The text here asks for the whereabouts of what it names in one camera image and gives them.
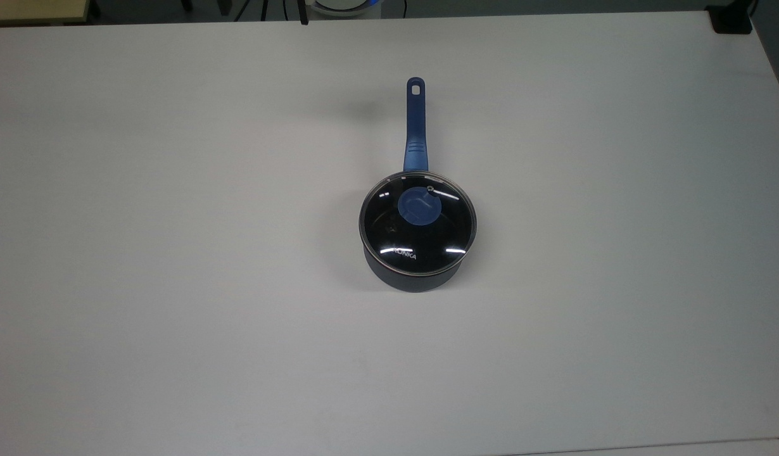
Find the glass lid with blue knob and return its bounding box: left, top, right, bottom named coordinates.
left=358, top=170, right=478, bottom=277

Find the black tripod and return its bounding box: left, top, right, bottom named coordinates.
left=234, top=0, right=310, bottom=26

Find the black table clamp block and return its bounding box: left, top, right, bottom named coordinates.
left=708, top=4, right=756, bottom=35

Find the light wooden table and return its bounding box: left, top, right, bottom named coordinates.
left=0, top=0, right=91, bottom=27

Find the dark blue saucepan blue handle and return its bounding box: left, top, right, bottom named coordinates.
left=358, top=77, right=478, bottom=294

